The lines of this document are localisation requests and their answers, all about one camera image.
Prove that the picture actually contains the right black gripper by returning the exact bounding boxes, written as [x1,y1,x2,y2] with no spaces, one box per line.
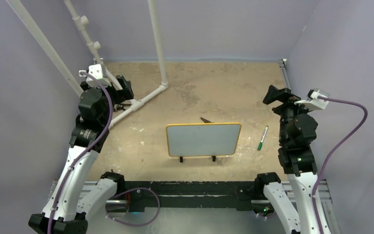
[263,84,315,143]

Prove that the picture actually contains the green whiteboard marker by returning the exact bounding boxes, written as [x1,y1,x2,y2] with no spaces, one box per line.
[257,126,269,151]

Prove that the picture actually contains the yellow framed whiteboard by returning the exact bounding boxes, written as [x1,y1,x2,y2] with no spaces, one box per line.
[166,122,242,163]

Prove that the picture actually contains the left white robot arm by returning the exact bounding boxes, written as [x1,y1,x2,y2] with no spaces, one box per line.
[28,71,134,234]

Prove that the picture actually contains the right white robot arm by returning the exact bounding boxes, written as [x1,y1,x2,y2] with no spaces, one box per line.
[254,85,331,234]

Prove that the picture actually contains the black handled pliers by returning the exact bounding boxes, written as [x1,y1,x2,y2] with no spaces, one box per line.
[113,103,131,112]

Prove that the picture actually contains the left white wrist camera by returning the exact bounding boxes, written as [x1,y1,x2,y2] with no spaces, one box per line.
[79,64,111,88]

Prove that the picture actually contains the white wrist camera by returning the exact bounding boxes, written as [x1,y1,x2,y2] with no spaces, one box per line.
[79,64,111,88]
[295,89,330,111]

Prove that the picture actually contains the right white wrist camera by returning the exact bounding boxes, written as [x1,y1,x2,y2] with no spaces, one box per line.
[295,89,330,111]

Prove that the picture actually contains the yellow handled pliers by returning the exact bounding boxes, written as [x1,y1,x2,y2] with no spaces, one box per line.
[200,117,212,123]

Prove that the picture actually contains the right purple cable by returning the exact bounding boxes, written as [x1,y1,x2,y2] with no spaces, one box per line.
[311,96,368,234]

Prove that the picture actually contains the white PVC pipe frame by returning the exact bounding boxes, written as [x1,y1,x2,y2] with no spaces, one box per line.
[5,0,169,130]

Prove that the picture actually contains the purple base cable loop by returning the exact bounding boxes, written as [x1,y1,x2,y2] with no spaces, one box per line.
[105,187,161,227]

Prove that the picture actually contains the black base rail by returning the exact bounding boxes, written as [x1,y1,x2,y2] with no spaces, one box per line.
[107,181,270,212]

